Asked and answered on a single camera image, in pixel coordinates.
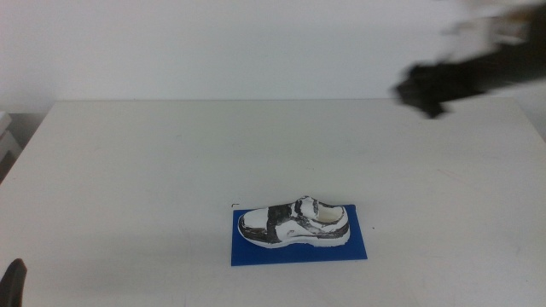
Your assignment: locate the blue rectangular mat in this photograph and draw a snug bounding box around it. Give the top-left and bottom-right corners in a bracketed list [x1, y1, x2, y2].
[230, 204, 369, 268]

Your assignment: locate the white shelf unit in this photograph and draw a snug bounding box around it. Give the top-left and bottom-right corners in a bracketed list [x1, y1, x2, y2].
[0, 111, 23, 171]

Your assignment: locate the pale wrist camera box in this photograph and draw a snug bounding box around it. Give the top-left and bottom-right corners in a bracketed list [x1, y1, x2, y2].
[441, 0, 535, 57]

